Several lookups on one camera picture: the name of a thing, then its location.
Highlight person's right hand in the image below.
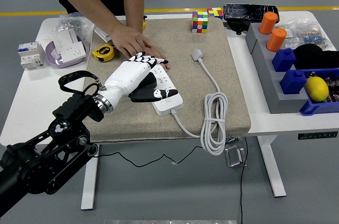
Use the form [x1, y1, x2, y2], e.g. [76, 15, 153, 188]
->
[108, 24, 153, 59]

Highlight person's left hand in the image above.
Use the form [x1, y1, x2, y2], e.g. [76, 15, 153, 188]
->
[144, 48, 170, 70]

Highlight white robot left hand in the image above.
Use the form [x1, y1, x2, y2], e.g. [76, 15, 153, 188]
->
[100, 51, 179, 109]

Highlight white power strip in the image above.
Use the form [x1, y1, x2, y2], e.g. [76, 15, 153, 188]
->
[149, 65, 183, 117]

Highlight thin black adapter cord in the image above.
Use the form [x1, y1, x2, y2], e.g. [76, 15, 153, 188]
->
[91, 144, 204, 168]

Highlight yellow tape measure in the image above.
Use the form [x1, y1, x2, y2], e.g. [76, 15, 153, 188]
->
[92, 43, 117, 63]

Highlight grey-brown mat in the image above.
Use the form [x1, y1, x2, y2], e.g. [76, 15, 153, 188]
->
[83, 17, 252, 144]

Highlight large Rubik's cube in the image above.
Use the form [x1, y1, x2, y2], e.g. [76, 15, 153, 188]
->
[191, 11, 209, 34]

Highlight purple bowl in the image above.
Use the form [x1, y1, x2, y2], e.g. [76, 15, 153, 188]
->
[44, 35, 90, 69]

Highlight clear bag of metal parts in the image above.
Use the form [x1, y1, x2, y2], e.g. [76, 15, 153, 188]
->
[57, 12, 95, 35]

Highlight small Rubik's cube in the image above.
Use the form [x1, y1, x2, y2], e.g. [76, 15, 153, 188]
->
[207, 7, 224, 20]

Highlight black wrapped box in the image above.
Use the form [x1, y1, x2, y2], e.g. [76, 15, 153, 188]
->
[222, 3, 280, 35]

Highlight white circuit breaker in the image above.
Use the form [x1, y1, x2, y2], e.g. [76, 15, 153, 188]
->
[17, 41, 44, 70]

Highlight grey stepped block holder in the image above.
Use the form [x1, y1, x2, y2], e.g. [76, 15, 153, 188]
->
[245, 22, 315, 115]

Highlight white table leg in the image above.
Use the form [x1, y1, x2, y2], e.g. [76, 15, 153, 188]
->
[81, 144, 100, 211]
[258, 136, 287, 198]

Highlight orange cylinder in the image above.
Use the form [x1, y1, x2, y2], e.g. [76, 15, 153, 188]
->
[266, 28, 288, 52]
[258, 11, 279, 35]

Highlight blue block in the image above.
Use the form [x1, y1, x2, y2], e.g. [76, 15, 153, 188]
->
[280, 69, 308, 95]
[272, 48, 297, 73]

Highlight clear bag of components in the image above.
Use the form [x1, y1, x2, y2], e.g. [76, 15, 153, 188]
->
[278, 20, 331, 51]

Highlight black cloth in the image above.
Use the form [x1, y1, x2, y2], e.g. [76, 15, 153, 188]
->
[292, 43, 339, 70]

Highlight yellow lemon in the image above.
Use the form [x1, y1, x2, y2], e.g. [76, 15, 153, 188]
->
[304, 76, 330, 103]

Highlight blue plastic bin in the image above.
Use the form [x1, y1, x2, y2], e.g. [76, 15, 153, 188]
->
[299, 67, 339, 117]

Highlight dark circuit boards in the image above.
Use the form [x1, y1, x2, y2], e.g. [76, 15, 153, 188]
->
[307, 70, 339, 103]

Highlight black table control panel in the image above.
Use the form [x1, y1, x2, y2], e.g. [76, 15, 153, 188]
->
[298, 131, 338, 140]

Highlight white square wall switch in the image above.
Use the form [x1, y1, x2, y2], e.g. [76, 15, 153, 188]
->
[94, 25, 113, 42]

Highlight white power strip cord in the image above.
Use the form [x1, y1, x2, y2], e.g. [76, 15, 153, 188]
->
[169, 48, 229, 156]

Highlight white wall socket panel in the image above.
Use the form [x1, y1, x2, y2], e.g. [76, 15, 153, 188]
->
[60, 43, 87, 64]

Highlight white switch panel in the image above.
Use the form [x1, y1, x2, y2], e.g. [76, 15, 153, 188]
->
[51, 28, 78, 50]

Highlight clear acrylic bracket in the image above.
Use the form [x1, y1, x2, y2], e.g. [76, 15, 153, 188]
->
[224, 144, 248, 168]

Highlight black table power cable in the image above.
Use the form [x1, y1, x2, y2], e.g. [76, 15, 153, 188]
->
[239, 137, 249, 224]

